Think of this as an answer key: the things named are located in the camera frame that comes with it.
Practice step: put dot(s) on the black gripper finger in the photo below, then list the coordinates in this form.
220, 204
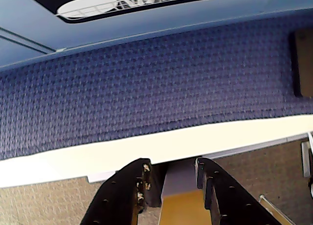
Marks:
232, 198
117, 198

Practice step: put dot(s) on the light blue toy kitchen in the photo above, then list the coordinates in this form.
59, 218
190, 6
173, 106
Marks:
244, 5

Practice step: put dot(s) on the yellow flat board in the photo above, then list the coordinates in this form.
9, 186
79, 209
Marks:
183, 210

